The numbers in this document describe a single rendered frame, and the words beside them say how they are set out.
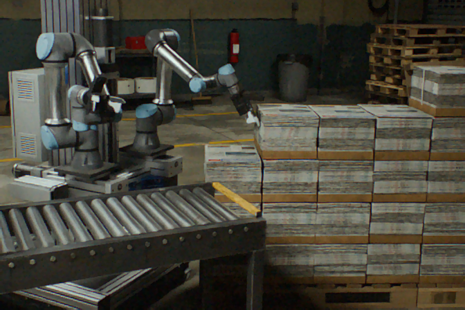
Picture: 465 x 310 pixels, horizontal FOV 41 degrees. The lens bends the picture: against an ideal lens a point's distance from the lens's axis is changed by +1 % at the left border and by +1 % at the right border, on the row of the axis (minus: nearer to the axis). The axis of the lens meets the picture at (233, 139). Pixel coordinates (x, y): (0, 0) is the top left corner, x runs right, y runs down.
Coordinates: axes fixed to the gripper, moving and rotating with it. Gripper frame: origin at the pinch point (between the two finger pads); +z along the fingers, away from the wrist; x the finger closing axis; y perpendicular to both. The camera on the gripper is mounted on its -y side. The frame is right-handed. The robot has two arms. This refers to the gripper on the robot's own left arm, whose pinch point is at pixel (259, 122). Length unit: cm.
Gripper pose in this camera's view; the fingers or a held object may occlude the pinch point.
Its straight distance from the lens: 332.5
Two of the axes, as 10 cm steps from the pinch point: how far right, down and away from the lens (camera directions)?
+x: 0.7, 2.1, -9.7
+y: -8.8, 4.7, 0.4
